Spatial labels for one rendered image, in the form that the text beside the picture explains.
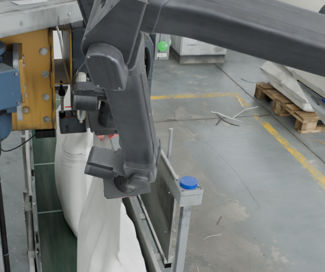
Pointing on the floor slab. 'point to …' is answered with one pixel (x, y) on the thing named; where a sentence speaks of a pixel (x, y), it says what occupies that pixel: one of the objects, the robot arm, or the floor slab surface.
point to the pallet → (289, 109)
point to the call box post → (184, 214)
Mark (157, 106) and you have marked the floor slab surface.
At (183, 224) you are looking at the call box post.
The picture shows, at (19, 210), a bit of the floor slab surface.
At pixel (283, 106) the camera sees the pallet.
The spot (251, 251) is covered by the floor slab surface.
